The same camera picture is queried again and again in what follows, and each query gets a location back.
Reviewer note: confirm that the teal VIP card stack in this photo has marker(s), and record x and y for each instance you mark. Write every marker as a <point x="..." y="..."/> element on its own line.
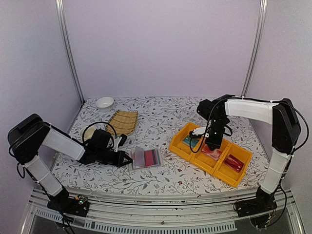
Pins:
<point x="190" y="141"/>

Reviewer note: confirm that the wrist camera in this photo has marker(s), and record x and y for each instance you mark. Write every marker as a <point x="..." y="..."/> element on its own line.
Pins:
<point x="119" y="141"/>
<point x="199" y="132"/>

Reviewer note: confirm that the right aluminium frame post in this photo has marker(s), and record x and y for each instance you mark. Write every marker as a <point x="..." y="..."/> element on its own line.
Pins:
<point x="256" y="44"/>

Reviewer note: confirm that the left aluminium frame post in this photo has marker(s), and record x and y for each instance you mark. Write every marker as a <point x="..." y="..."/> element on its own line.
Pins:
<point x="68" y="49"/>

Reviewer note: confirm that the small white bowl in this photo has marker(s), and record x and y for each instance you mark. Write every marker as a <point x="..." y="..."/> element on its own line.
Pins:
<point x="105" y="103"/>

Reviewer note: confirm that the red card stack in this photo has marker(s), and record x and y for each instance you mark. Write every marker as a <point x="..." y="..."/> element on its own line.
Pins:
<point x="234" y="163"/>

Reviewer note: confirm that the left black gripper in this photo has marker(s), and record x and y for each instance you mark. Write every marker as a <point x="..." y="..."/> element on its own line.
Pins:
<point x="121" y="154"/>

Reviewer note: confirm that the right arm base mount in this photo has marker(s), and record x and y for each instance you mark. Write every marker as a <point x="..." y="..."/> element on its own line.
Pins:
<point x="262" y="203"/>

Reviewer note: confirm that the woven bamboo tray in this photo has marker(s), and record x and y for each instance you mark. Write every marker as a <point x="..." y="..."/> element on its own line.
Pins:
<point x="124" y="122"/>

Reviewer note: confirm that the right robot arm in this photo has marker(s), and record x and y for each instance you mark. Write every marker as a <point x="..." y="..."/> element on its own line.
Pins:
<point x="279" y="114"/>

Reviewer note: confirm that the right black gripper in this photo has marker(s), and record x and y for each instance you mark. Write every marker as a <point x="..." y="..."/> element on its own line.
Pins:
<point x="217" y="143"/>

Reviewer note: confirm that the yellow three-compartment bin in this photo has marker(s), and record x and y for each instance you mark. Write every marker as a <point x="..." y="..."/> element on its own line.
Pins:
<point x="218" y="168"/>

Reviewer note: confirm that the aluminium frame post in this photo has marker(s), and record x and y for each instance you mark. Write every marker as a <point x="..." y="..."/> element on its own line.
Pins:
<point x="256" y="44"/>
<point x="68" y="49"/>

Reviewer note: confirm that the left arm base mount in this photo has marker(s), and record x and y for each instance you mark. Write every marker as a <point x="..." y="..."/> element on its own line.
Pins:
<point x="64" y="204"/>

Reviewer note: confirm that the red striped card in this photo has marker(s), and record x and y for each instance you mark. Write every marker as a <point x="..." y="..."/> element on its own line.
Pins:
<point x="151" y="158"/>

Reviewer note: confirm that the pink circle card stack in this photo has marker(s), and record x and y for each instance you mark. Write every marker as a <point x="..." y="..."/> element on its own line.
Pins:
<point x="214" y="154"/>

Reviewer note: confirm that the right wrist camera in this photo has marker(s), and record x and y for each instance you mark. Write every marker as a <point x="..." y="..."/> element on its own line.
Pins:
<point x="199" y="132"/>

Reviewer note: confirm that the white ceramic mug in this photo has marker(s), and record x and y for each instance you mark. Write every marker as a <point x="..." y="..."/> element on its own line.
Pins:
<point x="87" y="132"/>

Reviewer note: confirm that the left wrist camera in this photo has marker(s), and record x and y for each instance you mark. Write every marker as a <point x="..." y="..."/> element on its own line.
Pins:
<point x="119" y="141"/>

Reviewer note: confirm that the front aluminium rail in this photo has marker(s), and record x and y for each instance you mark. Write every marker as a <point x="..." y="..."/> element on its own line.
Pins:
<point x="182" y="214"/>

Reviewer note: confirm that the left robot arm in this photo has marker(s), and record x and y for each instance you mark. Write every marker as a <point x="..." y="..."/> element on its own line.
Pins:
<point x="27" y="137"/>

